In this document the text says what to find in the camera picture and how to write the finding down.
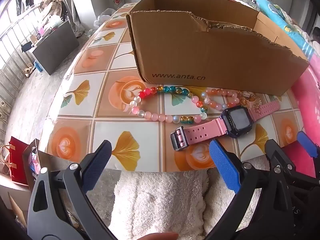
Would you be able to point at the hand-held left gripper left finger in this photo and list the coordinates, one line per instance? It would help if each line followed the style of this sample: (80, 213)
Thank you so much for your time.
(97, 165)

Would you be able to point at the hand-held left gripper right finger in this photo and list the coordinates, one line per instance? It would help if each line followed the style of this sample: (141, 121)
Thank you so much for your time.
(225, 165)

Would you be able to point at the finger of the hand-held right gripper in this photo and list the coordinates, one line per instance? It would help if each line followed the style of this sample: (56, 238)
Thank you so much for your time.
(275, 155)
(307, 143)

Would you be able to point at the small ribbed metal charm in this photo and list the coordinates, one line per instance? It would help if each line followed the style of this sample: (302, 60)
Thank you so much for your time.
(247, 95)

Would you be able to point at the brown cardboard box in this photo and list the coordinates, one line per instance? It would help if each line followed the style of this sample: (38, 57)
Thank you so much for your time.
(212, 57)

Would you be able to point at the person's left hand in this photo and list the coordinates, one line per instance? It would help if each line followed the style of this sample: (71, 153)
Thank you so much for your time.
(160, 236)

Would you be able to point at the pink floral bed blanket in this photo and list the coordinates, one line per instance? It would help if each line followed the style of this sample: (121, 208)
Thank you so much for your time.
(308, 92)

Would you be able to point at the brown paper bag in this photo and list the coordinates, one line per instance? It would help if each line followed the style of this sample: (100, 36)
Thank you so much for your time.
(31, 165)

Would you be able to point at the white fluffy cloth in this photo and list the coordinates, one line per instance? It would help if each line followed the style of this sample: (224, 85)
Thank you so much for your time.
(160, 205)

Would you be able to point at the red paper bag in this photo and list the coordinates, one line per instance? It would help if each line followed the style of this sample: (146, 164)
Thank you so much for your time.
(21, 160)

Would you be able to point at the beige sandals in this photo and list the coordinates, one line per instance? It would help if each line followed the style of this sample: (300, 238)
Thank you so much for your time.
(28, 70)

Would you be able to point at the dark grey storage box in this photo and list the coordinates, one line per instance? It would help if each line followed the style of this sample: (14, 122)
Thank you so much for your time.
(56, 50)

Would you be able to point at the blue patterned quilt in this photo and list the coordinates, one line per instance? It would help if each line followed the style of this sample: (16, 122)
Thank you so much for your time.
(282, 17)

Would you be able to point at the metal window grille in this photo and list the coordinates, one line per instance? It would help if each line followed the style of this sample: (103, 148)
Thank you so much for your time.
(15, 45)

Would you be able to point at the white plastic bag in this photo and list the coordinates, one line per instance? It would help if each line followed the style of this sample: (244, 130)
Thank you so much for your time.
(103, 17)

